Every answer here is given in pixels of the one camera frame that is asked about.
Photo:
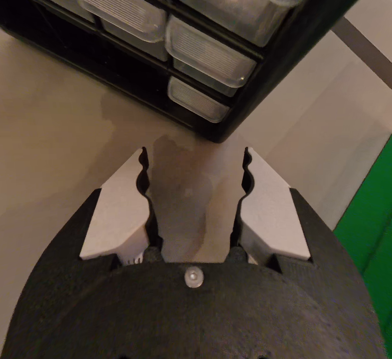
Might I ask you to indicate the black drawer cabinet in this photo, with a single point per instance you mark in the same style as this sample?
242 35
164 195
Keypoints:
275 83

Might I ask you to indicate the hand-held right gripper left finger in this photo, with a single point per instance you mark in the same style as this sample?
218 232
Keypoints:
116 218

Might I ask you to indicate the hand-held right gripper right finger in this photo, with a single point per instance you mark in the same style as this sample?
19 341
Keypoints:
272 218

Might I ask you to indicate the rows of clear cabinet drawers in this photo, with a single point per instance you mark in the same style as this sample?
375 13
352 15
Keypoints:
211 55

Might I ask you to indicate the green plastic bin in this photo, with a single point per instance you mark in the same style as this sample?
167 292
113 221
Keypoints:
367 227

